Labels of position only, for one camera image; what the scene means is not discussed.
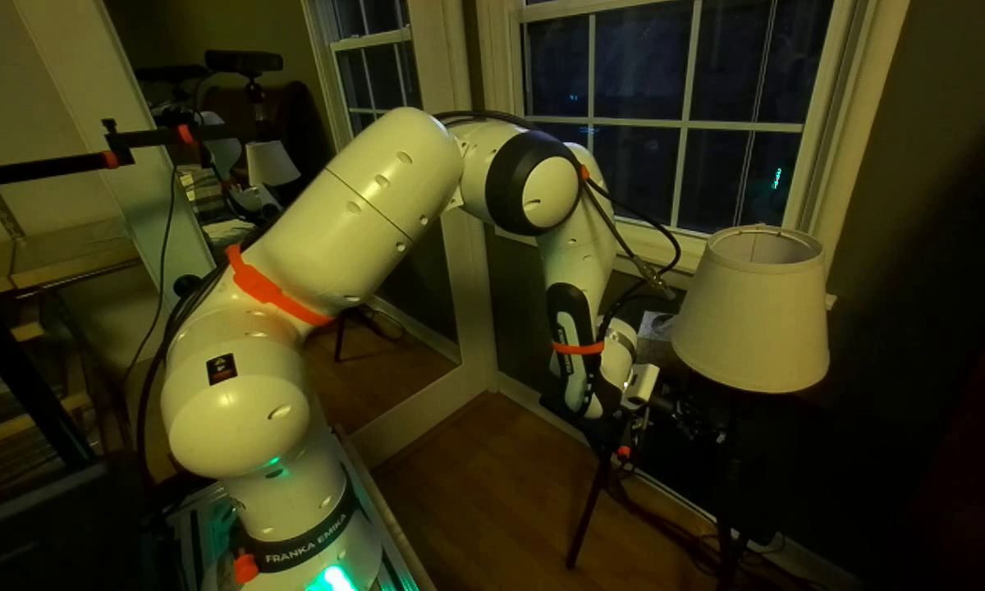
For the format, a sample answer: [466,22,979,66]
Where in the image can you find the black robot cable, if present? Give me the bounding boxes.
[579,162,686,304]

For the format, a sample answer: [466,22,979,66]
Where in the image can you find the large white-framed grid window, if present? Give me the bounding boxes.
[509,0,911,291]

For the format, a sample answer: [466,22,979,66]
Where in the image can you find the table lamp with cream shade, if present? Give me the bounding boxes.
[667,222,835,552]

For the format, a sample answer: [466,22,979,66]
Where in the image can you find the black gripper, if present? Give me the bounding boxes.
[607,400,655,459]

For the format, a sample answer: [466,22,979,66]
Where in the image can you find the black metal frame bar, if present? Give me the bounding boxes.
[0,116,207,195]

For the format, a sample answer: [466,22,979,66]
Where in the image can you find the small white-framed window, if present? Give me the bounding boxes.
[297,0,453,142]

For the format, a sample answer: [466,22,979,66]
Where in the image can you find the small white background lampshade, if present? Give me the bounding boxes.
[244,137,306,189]

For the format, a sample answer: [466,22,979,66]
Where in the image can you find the black nightstand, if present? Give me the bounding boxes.
[562,370,815,591]

